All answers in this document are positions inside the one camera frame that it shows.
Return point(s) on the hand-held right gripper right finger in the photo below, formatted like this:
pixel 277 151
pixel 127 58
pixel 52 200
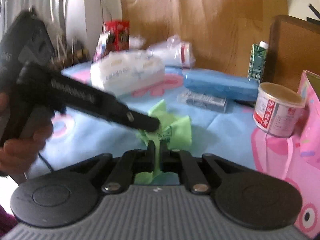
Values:
pixel 164 155

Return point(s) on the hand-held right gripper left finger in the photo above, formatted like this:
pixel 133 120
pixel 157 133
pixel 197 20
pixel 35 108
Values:
pixel 150 155

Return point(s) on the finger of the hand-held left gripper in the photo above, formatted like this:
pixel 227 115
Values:
pixel 140 121

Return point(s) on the green cloth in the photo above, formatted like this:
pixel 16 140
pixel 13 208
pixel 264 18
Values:
pixel 180 132

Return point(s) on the white tissue pack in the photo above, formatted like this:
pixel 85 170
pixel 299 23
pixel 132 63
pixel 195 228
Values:
pixel 125 72

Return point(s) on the pink cartoon box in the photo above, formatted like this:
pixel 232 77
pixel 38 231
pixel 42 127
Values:
pixel 282 160

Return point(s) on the person's left hand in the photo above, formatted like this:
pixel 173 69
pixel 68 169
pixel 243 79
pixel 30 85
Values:
pixel 22 155

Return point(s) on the dried plant bundle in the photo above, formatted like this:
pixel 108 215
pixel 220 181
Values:
pixel 75 55

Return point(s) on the blue printed blanket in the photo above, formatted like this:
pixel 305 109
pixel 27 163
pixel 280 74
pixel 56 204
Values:
pixel 95 135

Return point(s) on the small grey packet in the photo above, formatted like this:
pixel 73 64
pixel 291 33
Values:
pixel 202 101

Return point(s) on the pink white packet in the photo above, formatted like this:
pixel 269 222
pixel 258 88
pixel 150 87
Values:
pixel 100 47

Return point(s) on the clear bag of white pads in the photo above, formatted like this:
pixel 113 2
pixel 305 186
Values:
pixel 172 52

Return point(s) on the blue packet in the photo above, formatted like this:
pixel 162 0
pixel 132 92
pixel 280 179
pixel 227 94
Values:
pixel 220 85

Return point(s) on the red snack bag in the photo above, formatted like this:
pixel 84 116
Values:
pixel 120 35

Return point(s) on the small white cup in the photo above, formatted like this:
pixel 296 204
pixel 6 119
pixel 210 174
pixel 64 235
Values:
pixel 275 115

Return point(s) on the green white drink container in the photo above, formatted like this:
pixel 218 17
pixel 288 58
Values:
pixel 257 62

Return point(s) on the purple garment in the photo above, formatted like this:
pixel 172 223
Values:
pixel 5 222

